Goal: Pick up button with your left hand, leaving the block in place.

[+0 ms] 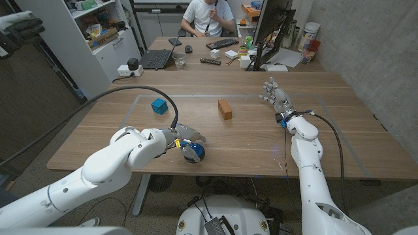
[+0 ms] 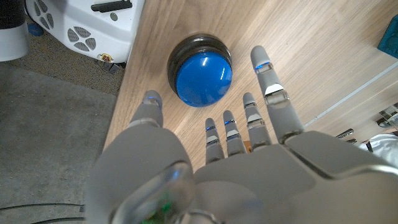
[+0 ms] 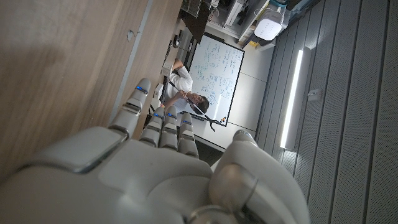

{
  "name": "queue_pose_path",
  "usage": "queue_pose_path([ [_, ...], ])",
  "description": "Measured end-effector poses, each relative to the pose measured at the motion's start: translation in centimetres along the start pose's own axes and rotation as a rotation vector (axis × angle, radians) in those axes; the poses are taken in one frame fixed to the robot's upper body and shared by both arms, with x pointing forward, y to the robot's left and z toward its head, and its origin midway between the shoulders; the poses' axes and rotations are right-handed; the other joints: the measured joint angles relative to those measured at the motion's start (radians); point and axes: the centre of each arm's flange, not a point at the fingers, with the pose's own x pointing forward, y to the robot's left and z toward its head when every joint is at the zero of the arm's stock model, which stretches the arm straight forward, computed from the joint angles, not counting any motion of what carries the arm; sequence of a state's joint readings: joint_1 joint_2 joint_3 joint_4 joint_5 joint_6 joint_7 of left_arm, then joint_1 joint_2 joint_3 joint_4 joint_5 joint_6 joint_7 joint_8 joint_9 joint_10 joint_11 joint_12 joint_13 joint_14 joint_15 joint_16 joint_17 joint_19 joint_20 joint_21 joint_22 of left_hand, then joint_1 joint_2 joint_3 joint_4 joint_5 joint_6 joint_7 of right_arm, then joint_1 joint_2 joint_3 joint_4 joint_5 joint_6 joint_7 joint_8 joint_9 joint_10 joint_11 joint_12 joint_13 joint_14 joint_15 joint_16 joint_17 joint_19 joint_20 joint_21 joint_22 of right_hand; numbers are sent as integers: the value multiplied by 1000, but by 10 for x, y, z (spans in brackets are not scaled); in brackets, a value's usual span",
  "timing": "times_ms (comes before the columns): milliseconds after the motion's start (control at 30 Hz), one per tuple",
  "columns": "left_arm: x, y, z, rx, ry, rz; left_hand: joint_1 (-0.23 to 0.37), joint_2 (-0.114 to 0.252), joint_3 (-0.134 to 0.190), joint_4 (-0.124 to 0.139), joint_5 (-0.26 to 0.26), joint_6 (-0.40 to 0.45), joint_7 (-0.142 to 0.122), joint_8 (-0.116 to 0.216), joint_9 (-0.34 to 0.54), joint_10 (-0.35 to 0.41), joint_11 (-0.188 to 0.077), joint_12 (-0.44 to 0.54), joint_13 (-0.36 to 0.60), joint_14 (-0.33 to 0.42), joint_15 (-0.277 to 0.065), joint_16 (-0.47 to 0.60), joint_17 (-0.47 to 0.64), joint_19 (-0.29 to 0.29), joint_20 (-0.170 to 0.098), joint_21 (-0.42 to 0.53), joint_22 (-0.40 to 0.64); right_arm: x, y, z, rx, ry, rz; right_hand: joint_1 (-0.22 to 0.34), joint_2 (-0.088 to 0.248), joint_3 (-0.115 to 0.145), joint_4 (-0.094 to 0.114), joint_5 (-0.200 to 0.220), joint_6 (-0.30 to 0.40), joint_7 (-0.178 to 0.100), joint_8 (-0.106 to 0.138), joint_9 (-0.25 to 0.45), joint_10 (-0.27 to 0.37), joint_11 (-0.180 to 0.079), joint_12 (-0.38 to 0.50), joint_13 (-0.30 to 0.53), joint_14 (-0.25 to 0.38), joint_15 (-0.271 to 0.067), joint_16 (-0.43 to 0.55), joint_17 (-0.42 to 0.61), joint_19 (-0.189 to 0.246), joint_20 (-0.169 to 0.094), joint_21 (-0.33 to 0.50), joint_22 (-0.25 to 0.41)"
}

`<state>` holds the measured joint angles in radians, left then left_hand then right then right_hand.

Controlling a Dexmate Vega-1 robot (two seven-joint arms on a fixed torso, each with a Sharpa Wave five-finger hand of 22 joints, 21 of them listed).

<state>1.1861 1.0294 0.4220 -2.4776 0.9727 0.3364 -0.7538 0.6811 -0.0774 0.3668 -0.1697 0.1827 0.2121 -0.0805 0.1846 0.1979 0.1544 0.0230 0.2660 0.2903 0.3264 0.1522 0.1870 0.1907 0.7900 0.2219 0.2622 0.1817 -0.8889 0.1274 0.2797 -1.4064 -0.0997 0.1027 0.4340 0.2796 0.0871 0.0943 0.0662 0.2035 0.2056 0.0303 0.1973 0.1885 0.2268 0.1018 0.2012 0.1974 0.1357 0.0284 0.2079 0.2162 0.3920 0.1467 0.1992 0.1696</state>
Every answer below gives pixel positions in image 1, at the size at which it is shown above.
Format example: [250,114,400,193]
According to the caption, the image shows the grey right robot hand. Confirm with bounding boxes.
[259,76,298,123]

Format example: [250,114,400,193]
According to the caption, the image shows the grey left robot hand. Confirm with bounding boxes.
[169,123,207,164]

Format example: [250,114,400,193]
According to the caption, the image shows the blue button with black base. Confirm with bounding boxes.
[183,142,206,165]

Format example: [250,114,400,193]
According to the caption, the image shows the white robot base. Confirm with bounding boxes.
[176,195,272,235]

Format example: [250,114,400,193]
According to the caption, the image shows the brown wooden block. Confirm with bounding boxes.
[217,99,233,121]

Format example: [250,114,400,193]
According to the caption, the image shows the blue cube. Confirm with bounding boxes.
[150,98,169,116]

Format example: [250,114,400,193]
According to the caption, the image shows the white paper sheet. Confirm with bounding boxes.
[266,47,303,69]

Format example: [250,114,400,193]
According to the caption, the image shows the black round fan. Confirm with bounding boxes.
[148,174,174,193]

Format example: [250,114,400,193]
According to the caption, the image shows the white canister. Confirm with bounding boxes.
[297,22,321,52]

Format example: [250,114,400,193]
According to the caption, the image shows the clear drinking glass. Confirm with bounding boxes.
[172,52,187,72]

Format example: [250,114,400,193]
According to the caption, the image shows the black remote control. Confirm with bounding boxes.
[199,57,222,66]

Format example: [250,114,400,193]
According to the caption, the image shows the grey table leg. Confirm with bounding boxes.
[132,174,152,217]

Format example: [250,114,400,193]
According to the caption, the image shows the black computer monitor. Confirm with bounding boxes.
[251,0,297,72]

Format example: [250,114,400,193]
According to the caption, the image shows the black keyboard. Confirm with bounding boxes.
[206,38,240,50]

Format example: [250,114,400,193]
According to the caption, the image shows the black laptop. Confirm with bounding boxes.
[139,32,181,71]

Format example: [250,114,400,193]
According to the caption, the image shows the white power strip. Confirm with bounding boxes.
[117,64,144,77]

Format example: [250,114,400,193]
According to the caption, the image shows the orange box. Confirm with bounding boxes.
[241,3,262,18]

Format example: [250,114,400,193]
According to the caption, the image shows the person in white t-shirt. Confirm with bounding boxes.
[179,0,236,38]

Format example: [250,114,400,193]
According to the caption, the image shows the white shelf cabinet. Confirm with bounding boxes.
[14,0,142,101]

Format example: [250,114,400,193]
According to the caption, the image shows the cardboard box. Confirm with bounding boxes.
[86,27,120,50]

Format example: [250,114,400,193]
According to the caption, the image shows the white robot torso edge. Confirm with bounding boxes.
[0,226,133,235]

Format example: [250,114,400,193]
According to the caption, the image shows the black and white teleoperation glove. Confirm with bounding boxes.
[0,10,46,59]

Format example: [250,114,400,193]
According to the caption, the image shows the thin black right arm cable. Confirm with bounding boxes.
[282,126,291,196]

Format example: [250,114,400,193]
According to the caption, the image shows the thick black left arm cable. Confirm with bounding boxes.
[0,85,180,167]

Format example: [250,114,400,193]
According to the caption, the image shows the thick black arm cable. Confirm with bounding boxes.
[0,85,180,167]
[305,109,349,216]

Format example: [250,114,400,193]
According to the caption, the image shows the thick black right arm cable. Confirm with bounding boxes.
[305,109,349,216]

